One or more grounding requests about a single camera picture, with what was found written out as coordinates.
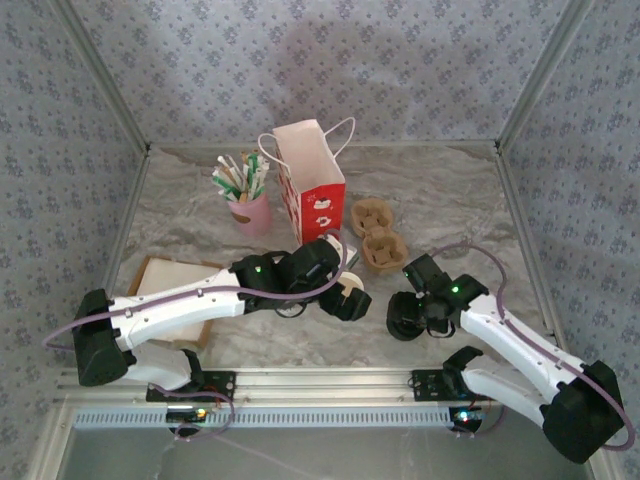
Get grey metal panel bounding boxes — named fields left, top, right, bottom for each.
left=64, top=428, right=596, bottom=480

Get pink sachet holder cup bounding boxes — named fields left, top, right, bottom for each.
left=227, top=192, right=274, bottom=237

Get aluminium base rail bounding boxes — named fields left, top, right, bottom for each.
left=52, top=367, right=599, bottom=404

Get stacked black plastic lids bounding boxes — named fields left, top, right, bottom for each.
left=387, top=291, right=426, bottom=344

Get stack of white napkins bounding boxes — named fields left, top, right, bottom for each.
left=127, top=254, right=226, bottom=351

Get right controller board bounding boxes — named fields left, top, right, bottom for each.
left=448, top=405, right=494, bottom=432

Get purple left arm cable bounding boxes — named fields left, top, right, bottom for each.
left=42, top=228, right=350, bottom=442

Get red white paper bag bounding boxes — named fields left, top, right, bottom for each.
left=257, top=117, right=357, bottom=247

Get slotted grey cable duct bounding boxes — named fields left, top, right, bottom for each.
left=72, top=409, right=454, bottom=430

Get left controller board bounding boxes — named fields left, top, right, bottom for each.
left=165, top=405, right=209, bottom=426

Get controller board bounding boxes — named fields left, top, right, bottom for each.
left=448, top=405, right=494, bottom=432
left=165, top=405, right=209, bottom=426

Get black paper coffee cup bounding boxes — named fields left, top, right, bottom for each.
left=331, top=271, right=366, bottom=302

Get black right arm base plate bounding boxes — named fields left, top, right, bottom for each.
left=410, top=368, right=504, bottom=402

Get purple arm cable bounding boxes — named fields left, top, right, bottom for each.
left=42, top=228, right=350, bottom=442
left=429, top=241, right=639, bottom=451

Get aluminium frame post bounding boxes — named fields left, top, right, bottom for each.
left=49, top=0, right=154, bottom=154
left=494, top=0, right=599, bottom=151

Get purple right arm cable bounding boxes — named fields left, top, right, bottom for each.
left=429, top=241, right=639, bottom=451

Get brown pulp cup carrier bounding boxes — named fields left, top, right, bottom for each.
left=349, top=198, right=409, bottom=275

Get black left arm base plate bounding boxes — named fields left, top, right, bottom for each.
left=145, top=368, right=237, bottom=404

